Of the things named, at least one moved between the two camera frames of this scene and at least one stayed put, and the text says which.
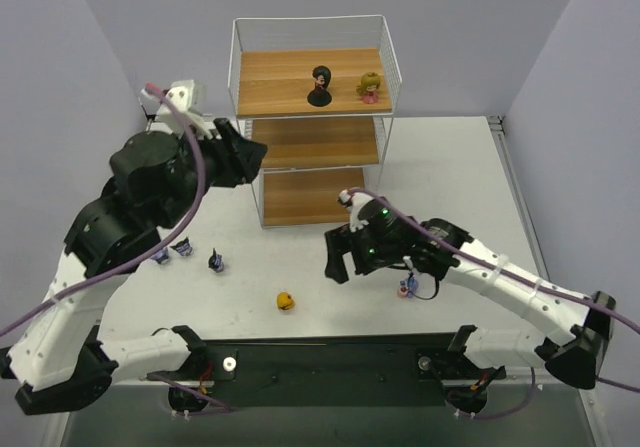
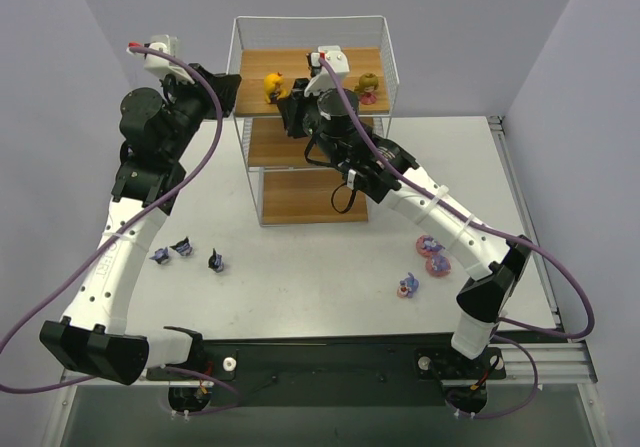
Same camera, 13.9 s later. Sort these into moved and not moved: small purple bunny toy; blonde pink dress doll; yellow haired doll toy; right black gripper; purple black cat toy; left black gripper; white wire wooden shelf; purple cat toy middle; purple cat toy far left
Moved: right black gripper; yellow haired doll toy; left black gripper
Not moved: purple cat toy far left; purple cat toy middle; white wire wooden shelf; blonde pink dress doll; small purple bunny toy; purple black cat toy
